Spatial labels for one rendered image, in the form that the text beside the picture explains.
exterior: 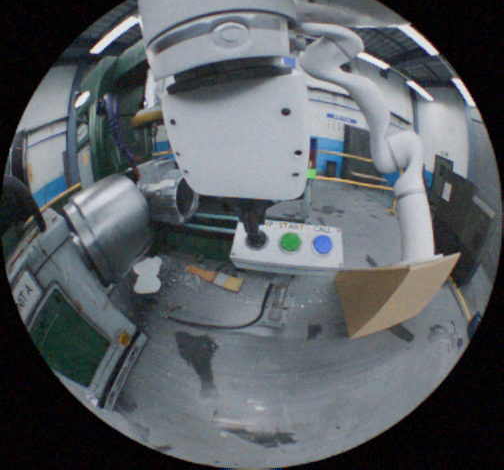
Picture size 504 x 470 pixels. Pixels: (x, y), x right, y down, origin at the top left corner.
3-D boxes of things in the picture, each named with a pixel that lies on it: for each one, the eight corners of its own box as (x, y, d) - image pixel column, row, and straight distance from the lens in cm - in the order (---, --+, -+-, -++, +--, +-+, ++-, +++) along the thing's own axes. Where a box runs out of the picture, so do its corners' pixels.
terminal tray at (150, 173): (139, 185, 69) (136, 167, 68) (156, 177, 76) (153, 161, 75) (159, 185, 60) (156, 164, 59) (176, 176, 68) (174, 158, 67)
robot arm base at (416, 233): (416, 261, 68) (412, 211, 71) (451, 255, 57) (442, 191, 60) (380, 267, 56) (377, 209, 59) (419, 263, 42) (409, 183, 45)
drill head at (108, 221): (67, 296, 63) (28, 224, 56) (126, 235, 70) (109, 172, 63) (102, 343, 43) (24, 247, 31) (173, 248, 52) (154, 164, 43)
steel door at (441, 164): (442, 217, 730) (454, 155, 729) (441, 217, 722) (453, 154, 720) (426, 204, 782) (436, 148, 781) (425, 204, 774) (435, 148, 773)
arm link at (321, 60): (415, 172, 64) (379, 184, 65) (406, 153, 74) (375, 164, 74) (327, 29, 49) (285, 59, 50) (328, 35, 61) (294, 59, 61)
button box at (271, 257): (234, 267, 29) (227, 257, 24) (243, 231, 32) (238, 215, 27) (333, 277, 30) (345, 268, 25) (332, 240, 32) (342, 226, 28)
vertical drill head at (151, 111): (123, 159, 68) (130, 52, 82) (153, 150, 79) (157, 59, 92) (154, 152, 54) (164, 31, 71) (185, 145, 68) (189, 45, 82)
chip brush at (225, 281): (184, 273, 59) (183, 271, 59) (192, 264, 62) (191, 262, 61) (238, 293, 51) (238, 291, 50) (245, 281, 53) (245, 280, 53)
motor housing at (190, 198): (141, 225, 71) (129, 179, 66) (167, 205, 83) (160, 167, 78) (178, 232, 58) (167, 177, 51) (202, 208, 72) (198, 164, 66)
